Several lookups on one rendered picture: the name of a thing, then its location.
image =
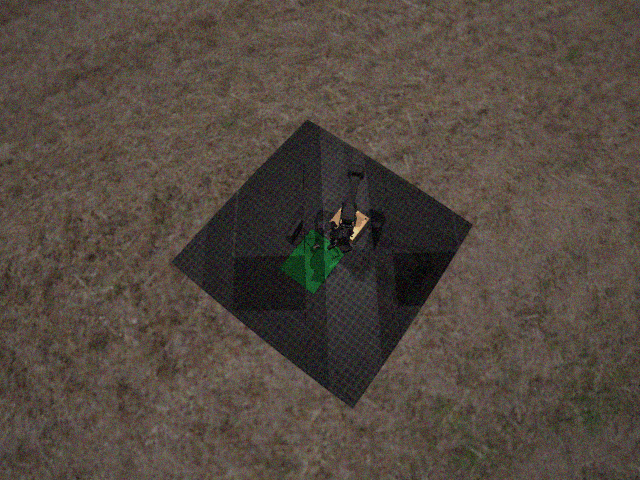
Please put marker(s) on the green circuit board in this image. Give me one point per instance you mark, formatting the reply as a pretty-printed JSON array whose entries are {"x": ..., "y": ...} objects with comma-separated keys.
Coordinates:
[{"x": 311, "y": 262}]

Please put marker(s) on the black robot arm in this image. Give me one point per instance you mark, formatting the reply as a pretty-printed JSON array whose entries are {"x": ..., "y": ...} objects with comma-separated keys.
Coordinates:
[{"x": 349, "y": 207}]

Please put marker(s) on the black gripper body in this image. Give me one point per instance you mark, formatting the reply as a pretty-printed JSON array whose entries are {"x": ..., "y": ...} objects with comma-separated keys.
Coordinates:
[{"x": 335, "y": 232}]

